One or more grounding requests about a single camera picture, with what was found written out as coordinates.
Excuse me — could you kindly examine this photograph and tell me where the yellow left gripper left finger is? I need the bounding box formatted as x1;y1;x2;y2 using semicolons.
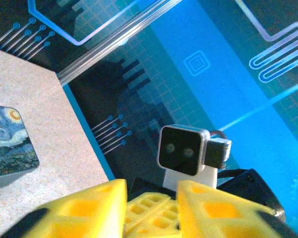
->
4;178;128;238

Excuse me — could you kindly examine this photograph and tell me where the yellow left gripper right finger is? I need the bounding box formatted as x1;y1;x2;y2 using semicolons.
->
176;180;298;238

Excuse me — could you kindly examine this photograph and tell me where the starry night print tin box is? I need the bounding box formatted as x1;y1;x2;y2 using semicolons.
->
0;105;40;191

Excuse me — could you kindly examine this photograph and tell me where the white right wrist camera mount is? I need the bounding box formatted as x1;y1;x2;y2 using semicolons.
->
163;166;218;192

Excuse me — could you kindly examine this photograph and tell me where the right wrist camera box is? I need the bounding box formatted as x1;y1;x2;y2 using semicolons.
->
156;123;211;177

